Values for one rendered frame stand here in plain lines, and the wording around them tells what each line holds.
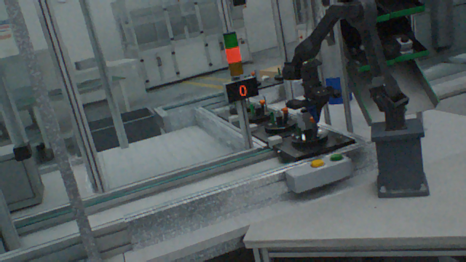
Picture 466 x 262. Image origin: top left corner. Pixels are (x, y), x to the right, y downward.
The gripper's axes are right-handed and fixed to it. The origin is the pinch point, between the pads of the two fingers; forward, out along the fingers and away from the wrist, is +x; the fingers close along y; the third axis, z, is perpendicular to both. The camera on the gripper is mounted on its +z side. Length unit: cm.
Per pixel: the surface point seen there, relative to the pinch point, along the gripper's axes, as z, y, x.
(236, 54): -17.5, -18.9, -24.6
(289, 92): -116, 42, 16
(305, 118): -6.7, -1.2, 2.8
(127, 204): -16, -70, 17
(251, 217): 13.1, -34.5, 23.4
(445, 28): -65, 115, -7
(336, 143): 2.3, 4.9, 12.3
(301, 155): 2.8, -9.5, 12.3
